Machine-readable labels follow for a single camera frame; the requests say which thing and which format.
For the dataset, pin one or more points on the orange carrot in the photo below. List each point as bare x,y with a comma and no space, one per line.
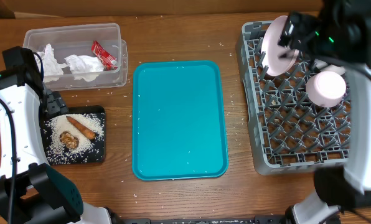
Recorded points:
88,133

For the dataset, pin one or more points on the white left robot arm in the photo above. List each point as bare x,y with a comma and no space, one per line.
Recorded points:
31,191

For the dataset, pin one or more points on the white paper napkin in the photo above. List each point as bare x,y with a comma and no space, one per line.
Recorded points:
78,64

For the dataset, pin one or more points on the teal serving tray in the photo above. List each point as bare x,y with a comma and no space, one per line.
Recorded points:
178,121

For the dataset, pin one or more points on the light green bowl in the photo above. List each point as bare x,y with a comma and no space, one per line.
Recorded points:
323,66

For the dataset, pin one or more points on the pink small bowl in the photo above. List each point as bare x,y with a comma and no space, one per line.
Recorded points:
326,89

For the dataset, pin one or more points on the clear plastic bin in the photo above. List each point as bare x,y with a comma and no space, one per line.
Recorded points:
78,40

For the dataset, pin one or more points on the grey dishwasher rack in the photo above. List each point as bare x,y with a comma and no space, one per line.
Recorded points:
288,133

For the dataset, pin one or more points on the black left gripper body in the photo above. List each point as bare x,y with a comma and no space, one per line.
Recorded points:
51,106

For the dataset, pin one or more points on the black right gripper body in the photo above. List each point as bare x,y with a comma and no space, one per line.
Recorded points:
310,39

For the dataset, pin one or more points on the red snack wrapper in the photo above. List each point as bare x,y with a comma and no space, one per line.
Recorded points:
108,61

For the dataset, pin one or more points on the large pink plate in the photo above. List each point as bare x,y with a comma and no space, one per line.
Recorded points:
278,59

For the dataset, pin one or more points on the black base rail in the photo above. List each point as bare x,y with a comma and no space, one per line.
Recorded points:
262,219

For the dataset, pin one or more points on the brown food scrap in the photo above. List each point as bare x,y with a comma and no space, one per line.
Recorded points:
70,141

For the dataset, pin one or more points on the spilled white rice pile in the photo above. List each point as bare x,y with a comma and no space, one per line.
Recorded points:
61,124

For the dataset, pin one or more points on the black plastic bin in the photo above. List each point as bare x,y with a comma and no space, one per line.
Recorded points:
98,155

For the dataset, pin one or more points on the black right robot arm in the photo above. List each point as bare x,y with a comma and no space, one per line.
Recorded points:
340,35

